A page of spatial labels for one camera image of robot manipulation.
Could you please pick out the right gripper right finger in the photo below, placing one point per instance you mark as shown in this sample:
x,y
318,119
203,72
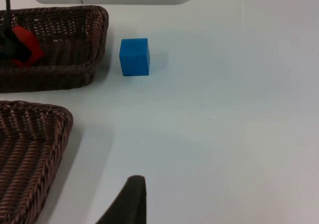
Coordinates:
x,y
129,204

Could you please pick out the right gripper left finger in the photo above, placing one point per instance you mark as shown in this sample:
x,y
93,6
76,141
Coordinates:
x,y
17,49

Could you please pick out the dark brown wicker basket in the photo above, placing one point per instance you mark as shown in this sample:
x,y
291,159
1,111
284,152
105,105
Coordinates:
x,y
30,154
69,49

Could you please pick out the red cube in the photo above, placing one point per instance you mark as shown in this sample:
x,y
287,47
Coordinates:
x,y
30,41

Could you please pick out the blue cube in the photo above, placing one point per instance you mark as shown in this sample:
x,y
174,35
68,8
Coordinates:
x,y
134,57

